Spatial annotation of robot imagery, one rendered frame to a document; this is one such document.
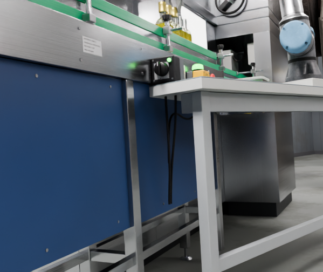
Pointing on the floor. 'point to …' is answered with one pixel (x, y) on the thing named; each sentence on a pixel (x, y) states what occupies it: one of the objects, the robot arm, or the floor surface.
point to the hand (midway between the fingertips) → (173, 9)
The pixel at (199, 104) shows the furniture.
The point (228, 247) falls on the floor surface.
